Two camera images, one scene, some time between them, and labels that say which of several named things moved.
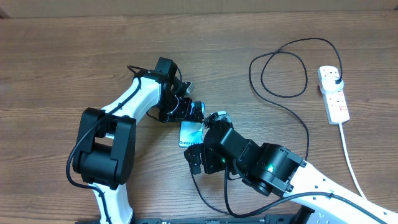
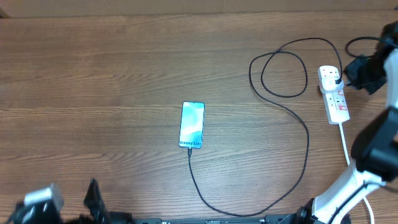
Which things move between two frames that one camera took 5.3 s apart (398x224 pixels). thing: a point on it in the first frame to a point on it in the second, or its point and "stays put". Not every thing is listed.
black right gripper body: x=215 y=165 to x=365 y=72
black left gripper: x=181 y=115 to x=94 y=200
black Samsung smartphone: x=191 y=132 stays put
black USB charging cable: x=229 y=212 to x=281 y=102
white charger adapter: x=329 y=86 stays put
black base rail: x=267 y=219 stays put
